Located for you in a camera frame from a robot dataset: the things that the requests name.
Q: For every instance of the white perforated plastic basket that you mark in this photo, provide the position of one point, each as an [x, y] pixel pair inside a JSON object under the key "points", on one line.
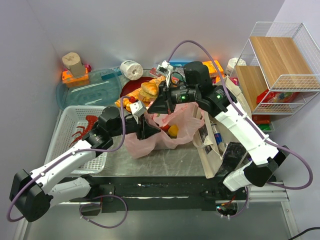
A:
{"points": [[72, 119]]}

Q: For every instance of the red snack packet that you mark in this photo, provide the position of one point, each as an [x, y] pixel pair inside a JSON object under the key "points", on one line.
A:
{"points": [[261, 119]]}

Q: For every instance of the white paper cup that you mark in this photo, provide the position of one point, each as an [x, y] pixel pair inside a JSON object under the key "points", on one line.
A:
{"points": [[232, 63]]}

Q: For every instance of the orange box under roll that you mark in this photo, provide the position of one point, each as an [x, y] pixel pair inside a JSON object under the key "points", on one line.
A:
{"points": [[75, 81]]}

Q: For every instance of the yellow lemon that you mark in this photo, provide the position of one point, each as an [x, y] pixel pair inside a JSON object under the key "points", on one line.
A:
{"points": [[173, 131]]}

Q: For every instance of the pink plastic grocery bag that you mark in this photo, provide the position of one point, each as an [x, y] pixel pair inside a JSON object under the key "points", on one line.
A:
{"points": [[187, 118]]}

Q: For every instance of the red toy lobster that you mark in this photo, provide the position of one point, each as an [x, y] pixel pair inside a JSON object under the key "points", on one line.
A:
{"points": [[91, 120]]}

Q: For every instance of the red round plate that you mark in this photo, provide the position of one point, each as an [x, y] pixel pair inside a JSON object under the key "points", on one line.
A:
{"points": [[133, 85]]}

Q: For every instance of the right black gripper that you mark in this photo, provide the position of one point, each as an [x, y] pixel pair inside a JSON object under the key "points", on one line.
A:
{"points": [[168, 99]]}

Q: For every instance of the Red Bull can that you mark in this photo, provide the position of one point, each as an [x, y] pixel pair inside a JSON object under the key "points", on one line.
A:
{"points": [[218, 138]]}

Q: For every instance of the croissant bread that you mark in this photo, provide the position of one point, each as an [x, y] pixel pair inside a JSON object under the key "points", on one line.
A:
{"points": [[149, 89]]}

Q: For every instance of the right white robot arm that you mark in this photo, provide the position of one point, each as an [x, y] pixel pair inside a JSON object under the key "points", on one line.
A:
{"points": [[221, 104]]}

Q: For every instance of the twisted orange bread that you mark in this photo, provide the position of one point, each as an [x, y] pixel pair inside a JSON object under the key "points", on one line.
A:
{"points": [[129, 99]]}

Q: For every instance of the red candy bag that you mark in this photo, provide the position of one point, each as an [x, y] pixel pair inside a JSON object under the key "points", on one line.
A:
{"points": [[276, 97]]}

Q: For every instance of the teal plastic tray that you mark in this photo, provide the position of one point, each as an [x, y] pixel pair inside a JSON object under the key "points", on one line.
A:
{"points": [[104, 89]]}

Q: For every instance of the white toilet paper roll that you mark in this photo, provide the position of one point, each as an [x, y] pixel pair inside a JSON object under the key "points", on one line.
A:
{"points": [[131, 70]]}

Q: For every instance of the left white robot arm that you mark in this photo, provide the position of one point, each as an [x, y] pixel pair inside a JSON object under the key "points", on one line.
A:
{"points": [[34, 193]]}

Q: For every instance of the green snack packet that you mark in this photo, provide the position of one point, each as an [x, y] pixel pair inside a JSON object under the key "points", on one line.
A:
{"points": [[265, 127]]}

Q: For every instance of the red toothpaste box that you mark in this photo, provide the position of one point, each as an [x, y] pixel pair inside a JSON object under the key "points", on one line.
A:
{"points": [[155, 72]]}

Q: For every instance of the brown toilet paper roll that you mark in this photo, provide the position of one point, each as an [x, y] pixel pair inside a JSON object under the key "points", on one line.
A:
{"points": [[73, 63]]}

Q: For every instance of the orange snack box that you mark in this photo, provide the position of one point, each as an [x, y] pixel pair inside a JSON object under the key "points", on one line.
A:
{"points": [[213, 71]]}

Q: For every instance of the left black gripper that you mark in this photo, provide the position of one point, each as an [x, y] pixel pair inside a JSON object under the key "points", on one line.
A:
{"points": [[141, 128]]}

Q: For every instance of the toy carrot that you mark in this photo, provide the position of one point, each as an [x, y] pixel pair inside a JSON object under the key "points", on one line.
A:
{"points": [[165, 128]]}

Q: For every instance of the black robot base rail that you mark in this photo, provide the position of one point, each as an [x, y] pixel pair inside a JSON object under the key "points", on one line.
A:
{"points": [[151, 193]]}

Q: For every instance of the white wire shelf rack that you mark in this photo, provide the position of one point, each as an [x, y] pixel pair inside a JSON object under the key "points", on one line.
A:
{"points": [[280, 57]]}

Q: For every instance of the blue flat box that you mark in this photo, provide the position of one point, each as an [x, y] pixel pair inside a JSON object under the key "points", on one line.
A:
{"points": [[178, 64]]}

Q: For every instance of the beige canvas tote bag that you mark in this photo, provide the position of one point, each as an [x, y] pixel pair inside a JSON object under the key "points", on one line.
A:
{"points": [[212, 141]]}

